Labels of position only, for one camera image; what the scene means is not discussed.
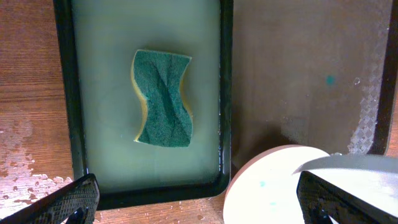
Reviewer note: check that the black tray with soapy water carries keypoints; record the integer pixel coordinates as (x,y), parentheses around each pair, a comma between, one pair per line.
(98,41)

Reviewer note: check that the white plate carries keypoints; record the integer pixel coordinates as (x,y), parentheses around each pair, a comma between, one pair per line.
(264,189)

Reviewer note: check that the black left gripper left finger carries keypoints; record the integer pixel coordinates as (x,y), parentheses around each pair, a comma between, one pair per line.
(74,203)

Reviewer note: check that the brown serving tray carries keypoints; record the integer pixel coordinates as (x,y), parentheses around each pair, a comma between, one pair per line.
(314,73)

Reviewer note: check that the green and yellow sponge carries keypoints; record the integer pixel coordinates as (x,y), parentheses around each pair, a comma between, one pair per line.
(157,79)

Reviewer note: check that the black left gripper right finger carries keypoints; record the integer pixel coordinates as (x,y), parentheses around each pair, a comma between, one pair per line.
(322,202)

